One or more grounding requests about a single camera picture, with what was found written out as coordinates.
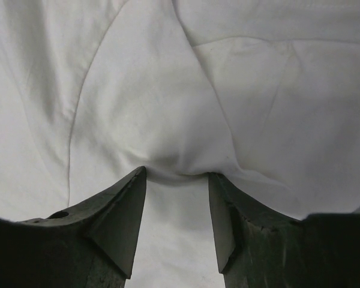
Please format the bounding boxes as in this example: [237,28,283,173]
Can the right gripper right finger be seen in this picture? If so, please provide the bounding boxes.
[208,173,360,287]

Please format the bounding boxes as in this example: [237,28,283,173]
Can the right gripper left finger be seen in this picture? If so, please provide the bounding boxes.
[0,167,146,287]

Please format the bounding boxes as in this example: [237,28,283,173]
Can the white t shirt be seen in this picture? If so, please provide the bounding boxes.
[0,1,360,287]

